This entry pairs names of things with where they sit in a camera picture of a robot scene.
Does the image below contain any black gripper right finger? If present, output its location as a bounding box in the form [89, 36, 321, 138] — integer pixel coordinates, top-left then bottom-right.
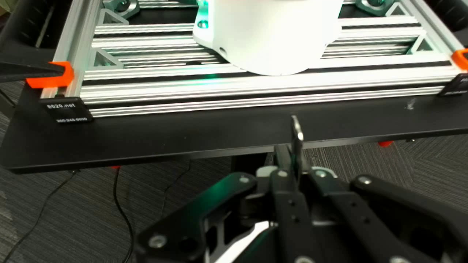
[350, 175, 468, 263]

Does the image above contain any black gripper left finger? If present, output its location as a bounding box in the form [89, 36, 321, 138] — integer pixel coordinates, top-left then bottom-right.
[136, 172, 257, 263]

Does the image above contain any cake spatula with black handle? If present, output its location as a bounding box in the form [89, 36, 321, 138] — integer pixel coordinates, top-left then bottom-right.
[291, 115, 304, 176]

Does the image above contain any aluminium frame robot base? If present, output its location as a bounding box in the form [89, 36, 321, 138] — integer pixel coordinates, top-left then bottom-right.
[39, 0, 468, 122]

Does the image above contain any black base board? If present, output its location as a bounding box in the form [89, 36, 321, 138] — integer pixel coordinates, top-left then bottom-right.
[1, 90, 468, 172]

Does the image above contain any orange clamp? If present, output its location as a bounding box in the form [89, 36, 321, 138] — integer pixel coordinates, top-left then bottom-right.
[26, 61, 74, 89]

